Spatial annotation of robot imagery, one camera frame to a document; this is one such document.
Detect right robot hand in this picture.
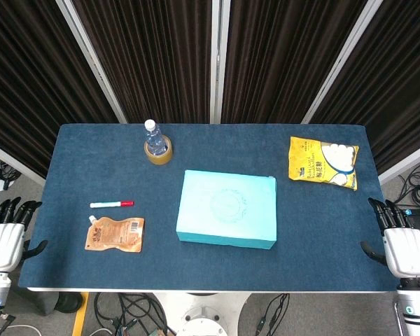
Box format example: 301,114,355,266
360,197,420,279

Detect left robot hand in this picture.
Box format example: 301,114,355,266
0,197,48,272

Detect yellow marshmallow bag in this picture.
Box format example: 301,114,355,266
288,136,360,192

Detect light blue shoe box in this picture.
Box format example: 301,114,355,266
175,169,279,251

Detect orange spout pouch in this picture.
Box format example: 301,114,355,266
84,215,146,253

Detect white marker with red cap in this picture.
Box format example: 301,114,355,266
90,200,135,209

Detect dark blue table cloth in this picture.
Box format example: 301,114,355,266
17,123,409,292

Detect dark curtain partition panel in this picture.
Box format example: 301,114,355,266
0,0,127,185
211,0,384,124
55,0,221,124
300,0,420,185

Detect brown packing tape roll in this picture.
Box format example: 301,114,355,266
143,136,174,165

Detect clear plastic water bottle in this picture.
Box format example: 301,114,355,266
143,119,165,156

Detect grey metal tube frame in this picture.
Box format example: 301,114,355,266
393,299,406,336

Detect black floor cable bundle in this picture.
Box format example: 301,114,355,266
0,153,22,192
393,164,420,211

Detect tangled cables under table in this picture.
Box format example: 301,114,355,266
92,292,171,336

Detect black cable with inline plug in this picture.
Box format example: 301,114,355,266
255,293,291,336

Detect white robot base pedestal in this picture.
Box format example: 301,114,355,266
150,292,253,336

